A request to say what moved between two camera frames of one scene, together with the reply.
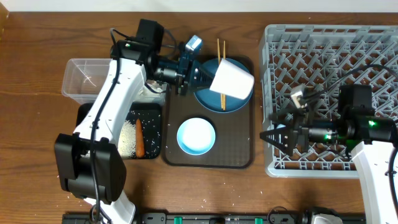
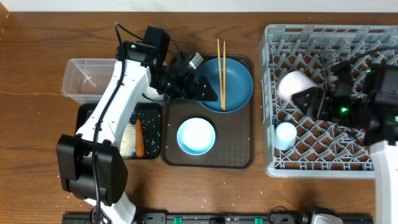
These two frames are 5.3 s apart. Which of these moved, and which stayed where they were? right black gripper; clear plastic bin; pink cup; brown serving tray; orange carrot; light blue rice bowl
Moved: pink cup; right black gripper
Stayed: clear plastic bin; orange carrot; light blue rice bowl; brown serving tray
